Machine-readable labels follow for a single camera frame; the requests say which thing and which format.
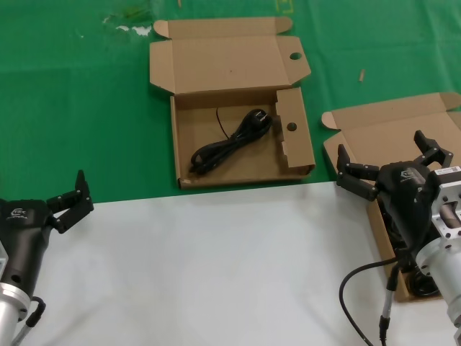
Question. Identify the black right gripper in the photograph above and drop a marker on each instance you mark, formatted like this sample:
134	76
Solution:
407	202

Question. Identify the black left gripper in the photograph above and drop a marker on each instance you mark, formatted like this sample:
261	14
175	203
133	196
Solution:
25	238

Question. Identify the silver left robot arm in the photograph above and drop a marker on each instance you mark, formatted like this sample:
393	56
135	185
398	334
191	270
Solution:
9	310

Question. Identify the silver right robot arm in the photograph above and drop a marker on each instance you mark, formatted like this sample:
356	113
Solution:
443	281

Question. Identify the brown cardboard mailer box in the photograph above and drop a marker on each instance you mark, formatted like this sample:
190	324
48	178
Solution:
378	126
223	61

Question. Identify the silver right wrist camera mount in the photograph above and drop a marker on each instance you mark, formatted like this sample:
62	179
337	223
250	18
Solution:
448	202

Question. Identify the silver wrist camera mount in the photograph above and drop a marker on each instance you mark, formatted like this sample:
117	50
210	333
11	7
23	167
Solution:
3	259
448	202

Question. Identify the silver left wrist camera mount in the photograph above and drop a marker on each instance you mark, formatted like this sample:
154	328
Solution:
3	259

